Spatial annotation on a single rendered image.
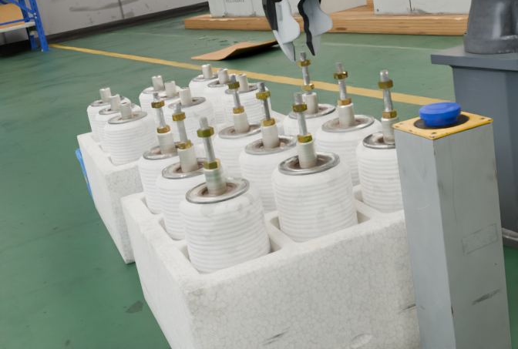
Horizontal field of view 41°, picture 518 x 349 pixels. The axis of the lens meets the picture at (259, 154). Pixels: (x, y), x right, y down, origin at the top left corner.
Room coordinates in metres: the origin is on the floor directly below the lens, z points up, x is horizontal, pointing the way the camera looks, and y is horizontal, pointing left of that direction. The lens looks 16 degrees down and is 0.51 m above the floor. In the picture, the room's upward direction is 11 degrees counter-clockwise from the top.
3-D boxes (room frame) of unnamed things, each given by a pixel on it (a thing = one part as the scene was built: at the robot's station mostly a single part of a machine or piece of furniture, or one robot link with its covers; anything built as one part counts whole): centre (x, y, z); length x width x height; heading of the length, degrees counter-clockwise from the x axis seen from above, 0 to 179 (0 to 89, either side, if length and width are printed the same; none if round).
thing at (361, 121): (0.95, -0.13, 0.25); 0.08 x 0.08 x 0.01
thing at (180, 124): (0.87, 0.09, 0.30); 0.01 x 0.01 x 0.08
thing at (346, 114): (0.95, -0.13, 0.26); 0.02 x 0.02 x 0.03
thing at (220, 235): (0.76, 0.05, 0.16); 0.10 x 0.10 x 0.18
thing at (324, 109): (1.06, -0.09, 0.25); 0.08 x 0.08 x 0.01
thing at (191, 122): (1.32, 0.12, 0.16); 0.10 x 0.10 x 0.18
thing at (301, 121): (0.80, -0.06, 0.30); 0.01 x 0.01 x 0.08
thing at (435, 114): (0.66, -0.18, 0.32); 0.04 x 0.04 x 0.02
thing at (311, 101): (1.06, -0.09, 0.26); 0.02 x 0.02 x 0.03
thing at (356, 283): (0.91, -0.02, 0.09); 0.39 x 0.39 x 0.18; 19
